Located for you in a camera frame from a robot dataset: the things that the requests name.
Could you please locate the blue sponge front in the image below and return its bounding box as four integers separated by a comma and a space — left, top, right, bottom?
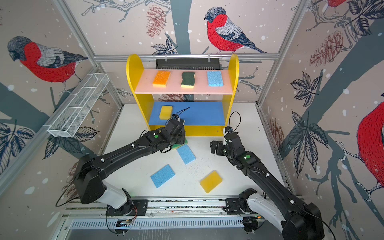
151, 165, 176, 189

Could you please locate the yellow sponge front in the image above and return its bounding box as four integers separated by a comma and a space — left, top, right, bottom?
200, 171, 223, 194

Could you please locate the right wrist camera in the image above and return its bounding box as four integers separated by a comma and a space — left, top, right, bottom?
223, 126, 234, 136

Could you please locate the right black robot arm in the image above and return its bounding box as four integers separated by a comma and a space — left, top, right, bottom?
210, 132, 325, 240

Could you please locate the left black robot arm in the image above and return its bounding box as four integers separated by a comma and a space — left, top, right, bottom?
74, 118, 186, 209

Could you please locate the blue sponge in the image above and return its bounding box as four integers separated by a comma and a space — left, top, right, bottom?
177, 145, 196, 165
151, 165, 176, 189
207, 71, 224, 87

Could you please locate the black vent grille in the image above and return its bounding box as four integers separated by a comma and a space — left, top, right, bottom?
156, 58, 221, 70

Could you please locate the green topped yellow sponge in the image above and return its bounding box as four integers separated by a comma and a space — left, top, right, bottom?
172, 139, 188, 150

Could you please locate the orange topped yellow sponge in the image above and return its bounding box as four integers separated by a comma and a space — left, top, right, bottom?
153, 71, 171, 88

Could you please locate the dark green scrub sponge front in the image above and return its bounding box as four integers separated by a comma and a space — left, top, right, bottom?
181, 72, 196, 89

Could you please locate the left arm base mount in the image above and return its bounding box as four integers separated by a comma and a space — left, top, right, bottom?
106, 199, 149, 217

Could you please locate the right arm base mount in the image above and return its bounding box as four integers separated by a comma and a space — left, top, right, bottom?
222, 188, 257, 215

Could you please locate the white wire mesh basket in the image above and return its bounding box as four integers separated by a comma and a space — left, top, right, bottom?
48, 73, 110, 138

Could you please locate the yellow shelf with coloured boards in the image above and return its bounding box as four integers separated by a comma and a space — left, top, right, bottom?
126, 54, 240, 137

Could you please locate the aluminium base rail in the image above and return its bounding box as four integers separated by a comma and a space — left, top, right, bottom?
65, 198, 226, 217

